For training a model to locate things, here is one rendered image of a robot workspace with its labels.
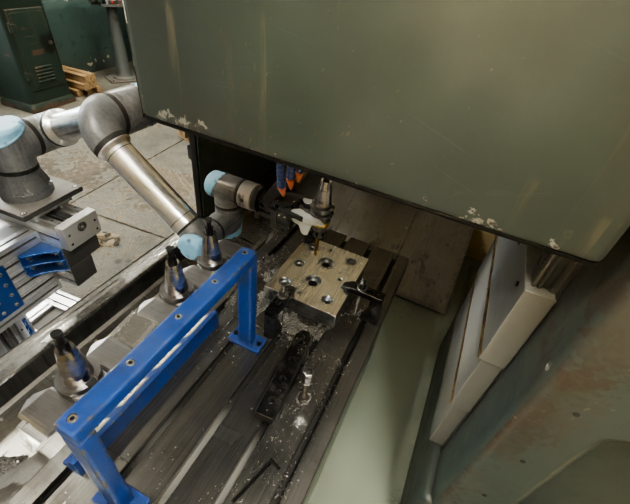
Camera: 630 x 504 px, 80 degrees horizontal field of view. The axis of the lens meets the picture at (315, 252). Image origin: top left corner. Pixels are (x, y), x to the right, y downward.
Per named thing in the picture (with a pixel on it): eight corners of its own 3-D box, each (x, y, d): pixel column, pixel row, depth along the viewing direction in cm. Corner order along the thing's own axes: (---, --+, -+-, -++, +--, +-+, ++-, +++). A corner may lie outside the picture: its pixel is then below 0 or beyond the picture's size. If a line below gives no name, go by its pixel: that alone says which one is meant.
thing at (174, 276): (175, 299, 71) (170, 273, 67) (159, 288, 73) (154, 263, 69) (193, 286, 74) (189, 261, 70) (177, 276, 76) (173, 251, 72)
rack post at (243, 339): (226, 340, 104) (221, 260, 85) (237, 327, 108) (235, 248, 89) (257, 355, 102) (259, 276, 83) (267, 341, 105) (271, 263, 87)
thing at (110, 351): (80, 357, 62) (79, 354, 61) (107, 335, 66) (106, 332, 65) (112, 376, 60) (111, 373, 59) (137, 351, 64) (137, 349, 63)
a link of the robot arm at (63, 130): (5, 122, 118) (110, 88, 92) (49, 109, 129) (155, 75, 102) (29, 158, 124) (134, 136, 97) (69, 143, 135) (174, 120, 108)
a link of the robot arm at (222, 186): (220, 189, 111) (218, 163, 105) (251, 201, 108) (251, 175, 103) (203, 201, 105) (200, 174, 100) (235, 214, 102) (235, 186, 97)
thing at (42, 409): (13, 414, 54) (11, 411, 53) (48, 385, 58) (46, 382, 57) (47, 437, 52) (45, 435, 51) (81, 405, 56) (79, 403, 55)
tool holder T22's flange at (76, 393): (80, 408, 56) (75, 400, 55) (49, 391, 58) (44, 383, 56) (112, 375, 61) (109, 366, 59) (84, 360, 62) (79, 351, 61)
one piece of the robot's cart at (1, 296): (-2, 321, 121) (-28, 282, 109) (23, 303, 127) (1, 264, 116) (1, 323, 120) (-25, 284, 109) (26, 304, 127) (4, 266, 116)
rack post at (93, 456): (90, 501, 72) (35, 431, 53) (113, 474, 76) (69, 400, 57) (130, 530, 70) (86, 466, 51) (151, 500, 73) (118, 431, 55)
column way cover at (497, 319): (421, 441, 89) (522, 289, 56) (452, 310, 123) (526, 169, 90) (441, 451, 87) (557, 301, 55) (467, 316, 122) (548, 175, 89)
